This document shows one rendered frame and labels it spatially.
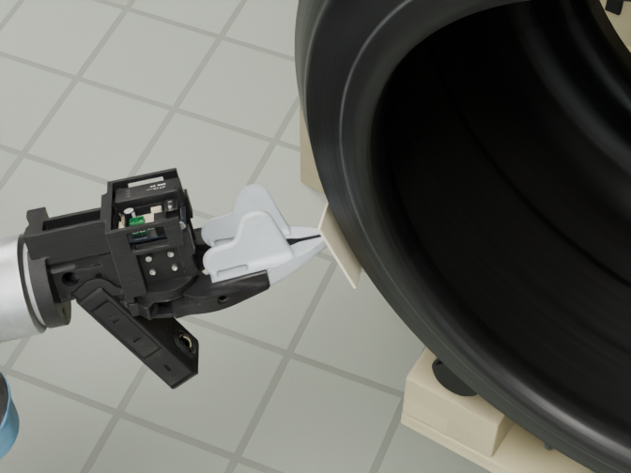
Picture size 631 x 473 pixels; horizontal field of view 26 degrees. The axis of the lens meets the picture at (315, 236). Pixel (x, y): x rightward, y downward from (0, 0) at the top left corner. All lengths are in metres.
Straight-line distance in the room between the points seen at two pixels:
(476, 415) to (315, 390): 1.02
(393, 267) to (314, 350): 1.23
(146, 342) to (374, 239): 0.19
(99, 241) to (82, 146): 1.50
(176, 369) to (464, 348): 0.22
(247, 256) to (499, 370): 0.20
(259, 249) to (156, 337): 0.11
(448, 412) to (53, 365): 1.14
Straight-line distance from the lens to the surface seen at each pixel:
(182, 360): 1.04
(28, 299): 0.99
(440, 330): 0.99
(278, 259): 0.98
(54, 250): 0.98
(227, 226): 1.01
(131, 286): 0.98
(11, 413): 1.11
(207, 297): 0.97
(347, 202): 0.94
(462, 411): 1.15
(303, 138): 2.29
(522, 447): 1.20
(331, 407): 2.13
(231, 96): 2.53
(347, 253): 1.02
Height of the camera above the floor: 1.85
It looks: 53 degrees down
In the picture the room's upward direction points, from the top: straight up
